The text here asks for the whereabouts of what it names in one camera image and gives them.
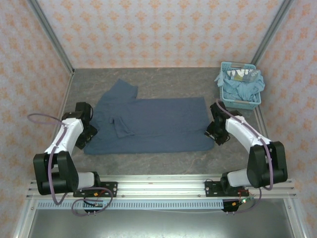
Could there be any aluminium lower frame rail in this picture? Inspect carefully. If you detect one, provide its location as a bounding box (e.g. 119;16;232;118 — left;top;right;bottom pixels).
11;198;38;238
283;198;308;238

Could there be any aluminium mounting rail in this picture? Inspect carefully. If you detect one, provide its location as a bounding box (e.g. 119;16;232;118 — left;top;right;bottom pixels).
26;174;298;199

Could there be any left black controller board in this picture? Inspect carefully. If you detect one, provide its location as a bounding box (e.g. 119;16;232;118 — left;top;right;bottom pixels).
83;197;106;215

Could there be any grey sheet metal shelf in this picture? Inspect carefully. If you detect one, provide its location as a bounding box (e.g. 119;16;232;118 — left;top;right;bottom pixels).
26;209;295;238

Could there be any grey white printed t-shirt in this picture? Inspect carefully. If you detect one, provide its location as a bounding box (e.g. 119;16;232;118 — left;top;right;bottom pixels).
226;69;262;83

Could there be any grey slotted cable duct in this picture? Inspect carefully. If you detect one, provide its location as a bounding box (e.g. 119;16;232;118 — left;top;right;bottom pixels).
36;200;225;211

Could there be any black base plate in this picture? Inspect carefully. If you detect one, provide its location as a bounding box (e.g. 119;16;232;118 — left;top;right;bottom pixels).
73;181;118;198
205;180;250;198

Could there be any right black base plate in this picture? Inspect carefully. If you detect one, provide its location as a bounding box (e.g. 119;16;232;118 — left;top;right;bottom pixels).
205;180;250;198

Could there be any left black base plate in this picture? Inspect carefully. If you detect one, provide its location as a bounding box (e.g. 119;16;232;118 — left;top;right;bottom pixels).
73;181;118;198

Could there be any aluminium frame post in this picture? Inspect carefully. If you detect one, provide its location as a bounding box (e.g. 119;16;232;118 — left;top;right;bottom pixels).
26;0;75;76
250;0;296;67

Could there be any light blue t-shirt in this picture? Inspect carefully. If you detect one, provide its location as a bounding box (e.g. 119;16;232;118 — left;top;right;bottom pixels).
214;71;266;103

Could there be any light blue plastic basket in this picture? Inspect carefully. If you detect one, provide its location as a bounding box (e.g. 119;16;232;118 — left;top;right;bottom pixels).
220;61;263;111

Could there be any dark blue t-shirt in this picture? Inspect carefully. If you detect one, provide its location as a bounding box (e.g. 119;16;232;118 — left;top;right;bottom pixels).
83;78;215;156

